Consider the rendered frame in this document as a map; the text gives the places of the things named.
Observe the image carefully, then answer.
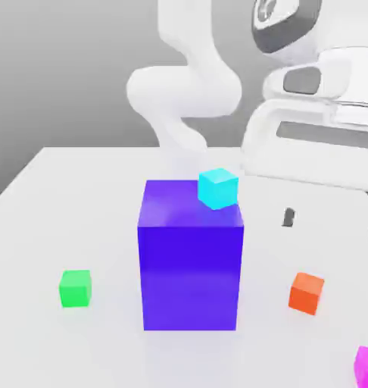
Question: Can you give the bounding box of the small green cube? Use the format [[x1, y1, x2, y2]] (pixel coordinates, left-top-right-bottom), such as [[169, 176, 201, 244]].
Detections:
[[58, 269, 92, 308]]

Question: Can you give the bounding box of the large purple box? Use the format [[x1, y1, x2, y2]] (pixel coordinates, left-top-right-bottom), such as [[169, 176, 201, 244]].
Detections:
[[137, 179, 245, 332]]

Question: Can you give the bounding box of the small cyan cube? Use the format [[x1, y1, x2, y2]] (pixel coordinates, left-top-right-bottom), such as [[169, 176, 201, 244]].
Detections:
[[198, 167, 239, 211]]

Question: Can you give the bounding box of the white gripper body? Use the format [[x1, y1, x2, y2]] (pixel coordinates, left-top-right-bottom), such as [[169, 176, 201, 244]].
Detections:
[[240, 99, 368, 196]]

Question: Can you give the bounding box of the small orange cube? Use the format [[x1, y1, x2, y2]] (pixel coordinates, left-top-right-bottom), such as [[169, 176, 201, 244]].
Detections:
[[288, 271, 325, 316]]

